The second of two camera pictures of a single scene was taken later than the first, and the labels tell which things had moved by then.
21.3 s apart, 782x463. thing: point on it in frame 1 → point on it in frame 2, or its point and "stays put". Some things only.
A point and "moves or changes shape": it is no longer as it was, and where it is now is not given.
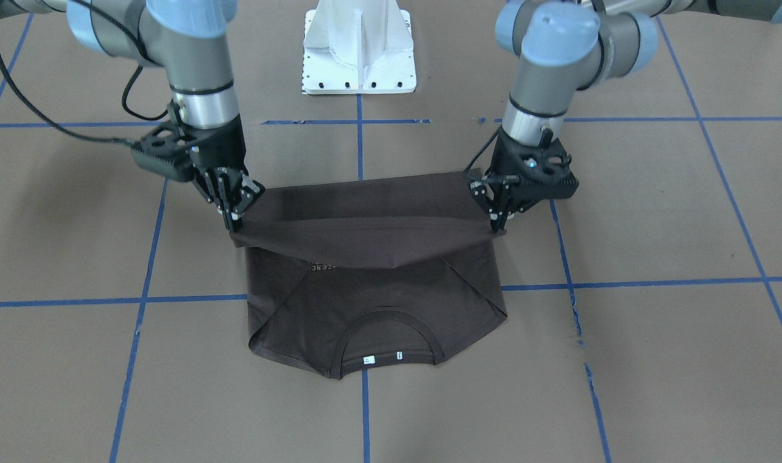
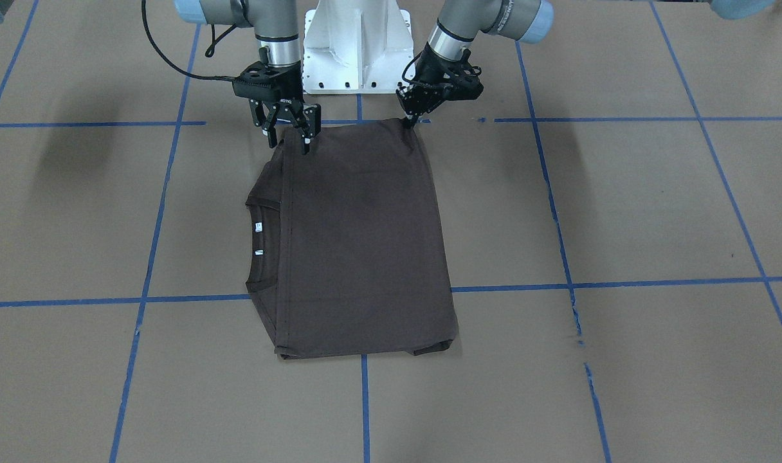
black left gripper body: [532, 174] → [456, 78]
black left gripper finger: [517, 202] → [422, 101]
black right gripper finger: [250, 190] → [311, 113]
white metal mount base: [358, 47] stays put
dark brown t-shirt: [388, 271] moves or changes shape
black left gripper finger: [492, 191] → [411, 97]
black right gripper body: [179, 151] → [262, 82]
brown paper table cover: [655, 316] stays put
